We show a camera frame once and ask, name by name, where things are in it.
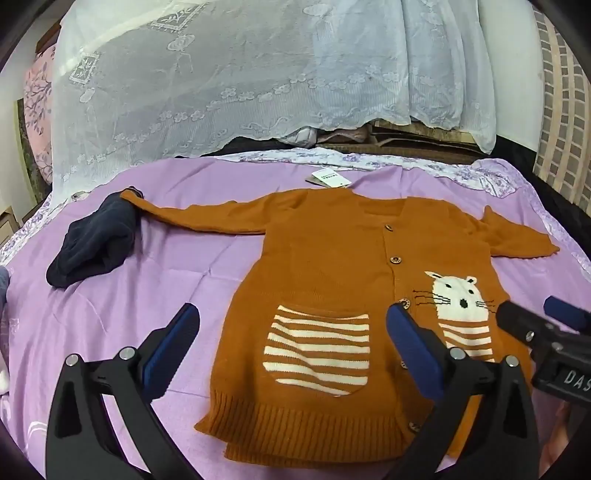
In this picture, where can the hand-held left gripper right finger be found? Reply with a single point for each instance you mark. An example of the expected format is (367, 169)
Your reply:
(415, 350)

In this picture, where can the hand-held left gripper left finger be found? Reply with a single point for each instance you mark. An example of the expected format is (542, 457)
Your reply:
(171, 350)

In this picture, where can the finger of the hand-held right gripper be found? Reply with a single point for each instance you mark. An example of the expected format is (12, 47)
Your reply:
(568, 311)
(524, 321)

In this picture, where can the orange knitted child's sweater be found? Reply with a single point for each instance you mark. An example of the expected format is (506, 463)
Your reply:
(323, 258)

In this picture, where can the person's right hand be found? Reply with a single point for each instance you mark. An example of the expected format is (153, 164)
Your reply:
(572, 429)

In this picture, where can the purple bedsheet with floral border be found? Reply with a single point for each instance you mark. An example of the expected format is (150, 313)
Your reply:
(184, 263)

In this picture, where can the navy blue folded garment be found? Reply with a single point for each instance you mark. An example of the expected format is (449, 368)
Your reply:
(97, 240)

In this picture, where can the grey cloth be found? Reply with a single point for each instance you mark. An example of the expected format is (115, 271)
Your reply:
(3, 284)

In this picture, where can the white paper garment tag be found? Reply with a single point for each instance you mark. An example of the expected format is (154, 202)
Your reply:
(330, 179)

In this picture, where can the dark brown folded blanket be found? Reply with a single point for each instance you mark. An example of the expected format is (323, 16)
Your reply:
(415, 143)

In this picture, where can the pink striped folded cloth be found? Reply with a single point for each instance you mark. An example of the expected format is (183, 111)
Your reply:
(344, 135)

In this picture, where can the white folded cloth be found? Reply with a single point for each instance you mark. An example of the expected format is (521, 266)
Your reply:
(302, 136)

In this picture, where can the pink floral pillow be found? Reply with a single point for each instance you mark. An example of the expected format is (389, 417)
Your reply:
(39, 115)

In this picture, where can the white lace cover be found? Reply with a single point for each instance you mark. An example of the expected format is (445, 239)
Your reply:
(231, 69)

